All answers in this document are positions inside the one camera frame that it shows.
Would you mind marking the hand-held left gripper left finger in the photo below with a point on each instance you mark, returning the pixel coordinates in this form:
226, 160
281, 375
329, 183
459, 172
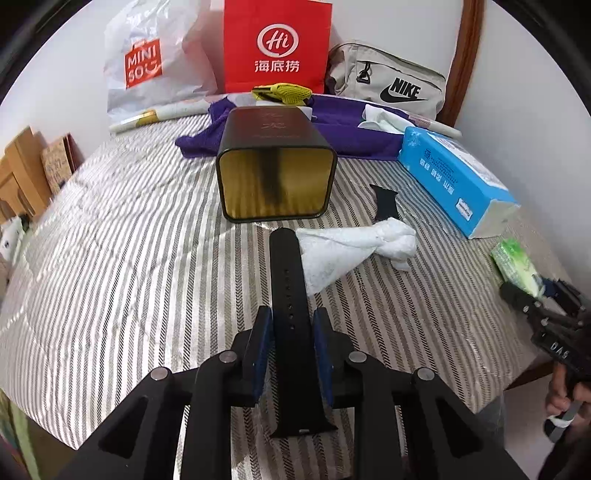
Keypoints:
258, 353

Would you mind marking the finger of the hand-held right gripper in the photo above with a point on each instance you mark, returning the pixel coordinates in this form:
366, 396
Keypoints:
519, 300
563, 295

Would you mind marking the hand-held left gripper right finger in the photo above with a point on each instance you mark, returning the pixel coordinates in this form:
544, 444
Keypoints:
323, 355

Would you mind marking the green tissue packet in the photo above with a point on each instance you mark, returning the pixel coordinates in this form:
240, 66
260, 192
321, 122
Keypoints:
515, 265

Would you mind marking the black tin box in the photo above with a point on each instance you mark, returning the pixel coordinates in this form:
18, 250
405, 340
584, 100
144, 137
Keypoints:
272, 138

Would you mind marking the person's right hand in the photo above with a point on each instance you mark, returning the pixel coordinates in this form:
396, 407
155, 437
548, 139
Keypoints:
558, 392

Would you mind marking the crumpled white tissue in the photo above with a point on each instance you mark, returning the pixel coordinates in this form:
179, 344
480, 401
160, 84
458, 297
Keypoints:
383, 120
341, 249

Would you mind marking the blue tissue pack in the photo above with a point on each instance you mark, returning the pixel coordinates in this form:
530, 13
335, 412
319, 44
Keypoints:
455, 180

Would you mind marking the striped grey bed sheet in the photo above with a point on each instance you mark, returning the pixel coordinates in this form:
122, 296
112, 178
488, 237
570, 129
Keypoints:
138, 254

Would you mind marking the purple cloth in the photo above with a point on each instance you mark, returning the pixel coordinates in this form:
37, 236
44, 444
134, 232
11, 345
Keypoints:
355, 143

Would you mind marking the grey sling bag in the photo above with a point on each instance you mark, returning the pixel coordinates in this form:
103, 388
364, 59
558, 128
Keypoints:
392, 83

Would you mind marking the rolled white paper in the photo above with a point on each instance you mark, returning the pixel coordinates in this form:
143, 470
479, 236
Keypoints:
161, 113

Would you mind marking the yellow mesh glove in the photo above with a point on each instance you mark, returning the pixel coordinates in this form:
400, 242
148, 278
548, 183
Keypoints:
284, 93

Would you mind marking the small white plastic bag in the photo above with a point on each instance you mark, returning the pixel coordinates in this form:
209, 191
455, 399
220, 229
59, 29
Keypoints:
11, 240

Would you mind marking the patterned brown cardboard box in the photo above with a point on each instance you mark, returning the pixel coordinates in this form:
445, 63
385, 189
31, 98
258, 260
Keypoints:
60, 161

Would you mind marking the plain brown cardboard box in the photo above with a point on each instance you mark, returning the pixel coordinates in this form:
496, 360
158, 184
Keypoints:
21, 170

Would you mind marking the red paper bag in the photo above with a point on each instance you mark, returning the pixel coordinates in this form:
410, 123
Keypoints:
277, 46

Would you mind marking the white plastic shopping bag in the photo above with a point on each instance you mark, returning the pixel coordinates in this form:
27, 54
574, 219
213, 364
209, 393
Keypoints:
152, 60

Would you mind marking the brown wooden bed frame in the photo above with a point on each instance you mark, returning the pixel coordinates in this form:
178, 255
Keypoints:
466, 60

